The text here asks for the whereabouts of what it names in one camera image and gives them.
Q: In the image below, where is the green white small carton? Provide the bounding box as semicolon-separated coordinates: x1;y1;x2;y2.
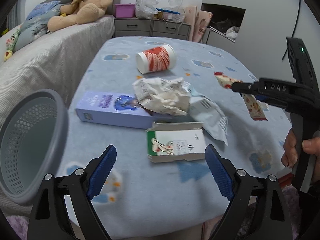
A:
146;122;206;163

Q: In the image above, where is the person's right hand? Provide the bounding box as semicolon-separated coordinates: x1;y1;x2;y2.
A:
281;128;319;168

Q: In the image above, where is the small cartoon plush doll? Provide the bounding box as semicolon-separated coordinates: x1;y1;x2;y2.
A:
4;28;21;61

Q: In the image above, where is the light blue patterned blanket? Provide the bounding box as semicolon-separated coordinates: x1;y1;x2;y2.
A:
57;37;291;239

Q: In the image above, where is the purple plastic bin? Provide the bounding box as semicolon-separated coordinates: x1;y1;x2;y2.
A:
115;3;136;18

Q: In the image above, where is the clear plastic bag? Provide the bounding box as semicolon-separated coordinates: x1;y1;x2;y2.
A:
161;0;185;23

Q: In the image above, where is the grey checkered bed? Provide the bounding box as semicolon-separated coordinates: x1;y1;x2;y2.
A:
1;5;114;122

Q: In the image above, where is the light blue folded quilt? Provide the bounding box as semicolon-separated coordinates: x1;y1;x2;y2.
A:
11;0;63;52

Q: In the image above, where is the red white paper cup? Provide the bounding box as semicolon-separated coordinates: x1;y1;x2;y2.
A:
136;44;177;74

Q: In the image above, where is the red white snack wrapper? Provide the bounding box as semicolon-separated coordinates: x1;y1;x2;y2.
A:
214;72;267;121

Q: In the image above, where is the white plastic bag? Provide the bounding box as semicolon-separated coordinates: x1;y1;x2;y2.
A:
135;0;158;20

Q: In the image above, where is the grey drawer dresser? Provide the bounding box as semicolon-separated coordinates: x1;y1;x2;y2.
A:
114;17;191;40

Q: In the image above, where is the grey perforated trash basket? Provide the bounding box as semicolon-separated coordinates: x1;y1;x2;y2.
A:
1;89;68;206

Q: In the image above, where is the white paper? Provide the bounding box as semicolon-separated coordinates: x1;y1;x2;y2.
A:
132;77;190;115

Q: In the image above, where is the purple rectangular carton box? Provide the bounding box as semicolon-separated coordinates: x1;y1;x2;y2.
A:
75;91;172;129

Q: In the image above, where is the light blue plastic pouch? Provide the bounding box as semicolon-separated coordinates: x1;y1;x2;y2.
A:
183;81;228;146

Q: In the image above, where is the large tan teddy bear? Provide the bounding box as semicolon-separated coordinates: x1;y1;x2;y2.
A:
47;0;113;32

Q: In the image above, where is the pink cartoon folded board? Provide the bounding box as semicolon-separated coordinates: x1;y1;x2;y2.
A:
184;5;213;43

